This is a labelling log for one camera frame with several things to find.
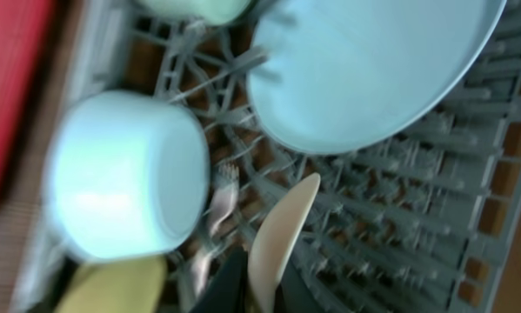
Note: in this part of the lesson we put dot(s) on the light blue bowl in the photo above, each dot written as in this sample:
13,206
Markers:
126,176

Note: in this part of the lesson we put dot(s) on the red serving tray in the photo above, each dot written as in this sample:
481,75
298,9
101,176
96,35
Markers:
23,26

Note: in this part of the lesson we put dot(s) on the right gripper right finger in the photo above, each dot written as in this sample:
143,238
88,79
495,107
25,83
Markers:
293,295

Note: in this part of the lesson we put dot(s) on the white plastic fork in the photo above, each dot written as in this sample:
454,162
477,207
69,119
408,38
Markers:
222,204

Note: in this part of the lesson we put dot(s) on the grey dishwasher rack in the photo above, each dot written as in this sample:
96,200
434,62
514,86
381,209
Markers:
421,221

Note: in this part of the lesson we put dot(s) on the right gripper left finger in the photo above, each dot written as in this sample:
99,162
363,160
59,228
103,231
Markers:
226,293

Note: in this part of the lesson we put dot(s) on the yellow plastic cup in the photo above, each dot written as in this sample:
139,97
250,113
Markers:
130,286

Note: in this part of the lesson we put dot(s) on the light blue plate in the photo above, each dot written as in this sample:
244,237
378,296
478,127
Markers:
344,74

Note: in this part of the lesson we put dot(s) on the green bowl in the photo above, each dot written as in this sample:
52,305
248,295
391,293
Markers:
213,12

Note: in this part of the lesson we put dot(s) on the white plastic spoon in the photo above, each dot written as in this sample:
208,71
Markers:
272,247

